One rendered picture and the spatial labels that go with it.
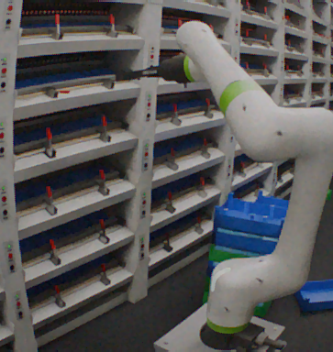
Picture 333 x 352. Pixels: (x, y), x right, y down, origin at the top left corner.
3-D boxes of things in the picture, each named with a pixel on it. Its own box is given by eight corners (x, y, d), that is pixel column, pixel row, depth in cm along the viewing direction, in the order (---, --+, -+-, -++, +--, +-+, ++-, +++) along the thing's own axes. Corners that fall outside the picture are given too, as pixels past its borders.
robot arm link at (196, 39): (232, 126, 109) (270, 102, 107) (210, 97, 101) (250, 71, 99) (183, 51, 133) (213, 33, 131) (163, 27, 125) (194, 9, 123)
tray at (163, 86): (227, 87, 228) (236, 63, 222) (153, 94, 181) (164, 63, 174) (194, 70, 237) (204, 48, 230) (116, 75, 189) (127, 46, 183)
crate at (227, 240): (287, 237, 197) (290, 221, 195) (278, 256, 179) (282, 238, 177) (225, 226, 208) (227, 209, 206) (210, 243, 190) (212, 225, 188)
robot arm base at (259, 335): (290, 343, 115) (295, 328, 113) (264, 371, 105) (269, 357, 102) (219, 314, 131) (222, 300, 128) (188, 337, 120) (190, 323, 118)
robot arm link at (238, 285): (266, 324, 116) (281, 270, 109) (216, 338, 111) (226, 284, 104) (247, 302, 127) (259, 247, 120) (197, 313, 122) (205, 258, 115)
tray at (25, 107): (138, 97, 173) (146, 74, 169) (10, 121, 125) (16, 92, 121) (101, 77, 181) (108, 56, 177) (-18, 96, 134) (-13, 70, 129)
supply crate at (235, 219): (290, 221, 195) (294, 203, 192) (282, 238, 177) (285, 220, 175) (227, 209, 206) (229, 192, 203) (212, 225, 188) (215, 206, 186)
